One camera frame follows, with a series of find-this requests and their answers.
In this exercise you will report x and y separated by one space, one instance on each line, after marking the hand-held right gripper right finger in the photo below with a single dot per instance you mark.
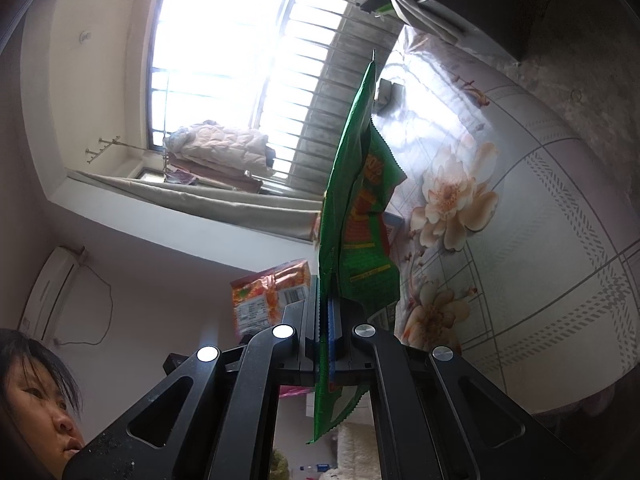
332 345

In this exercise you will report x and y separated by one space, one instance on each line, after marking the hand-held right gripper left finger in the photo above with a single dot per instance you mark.
310 320

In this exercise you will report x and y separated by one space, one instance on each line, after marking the orange snack packet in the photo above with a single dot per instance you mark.
260 300

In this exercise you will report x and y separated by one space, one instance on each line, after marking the green snack packet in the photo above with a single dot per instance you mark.
350 200

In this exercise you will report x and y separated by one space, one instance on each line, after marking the white fluffy cloth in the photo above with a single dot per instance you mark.
355 452

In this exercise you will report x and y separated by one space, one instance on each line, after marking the person's head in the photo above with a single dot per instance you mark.
40 400

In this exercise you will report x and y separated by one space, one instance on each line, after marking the white air conditioner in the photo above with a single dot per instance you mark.
50 290

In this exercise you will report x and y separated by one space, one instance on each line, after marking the beige curtain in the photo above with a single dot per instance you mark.
200 205

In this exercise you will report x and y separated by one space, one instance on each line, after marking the folded quilts on rack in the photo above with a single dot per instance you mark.
220 150

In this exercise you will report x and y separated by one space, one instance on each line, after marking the window metal bars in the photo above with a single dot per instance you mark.
310 110

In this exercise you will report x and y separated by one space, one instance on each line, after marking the floral tablecloth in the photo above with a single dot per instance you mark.
525 220

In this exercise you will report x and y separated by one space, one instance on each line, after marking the small cardboard box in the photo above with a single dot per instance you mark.
387 94

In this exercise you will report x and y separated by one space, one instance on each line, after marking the green black object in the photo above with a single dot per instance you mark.
376 4

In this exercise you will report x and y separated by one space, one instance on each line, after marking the grey hanging cloth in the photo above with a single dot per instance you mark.
420 0

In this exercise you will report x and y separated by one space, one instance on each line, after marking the dark cabinet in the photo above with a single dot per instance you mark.
480 5

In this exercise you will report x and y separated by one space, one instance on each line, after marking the metal wall hook rack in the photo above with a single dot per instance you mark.
107 146

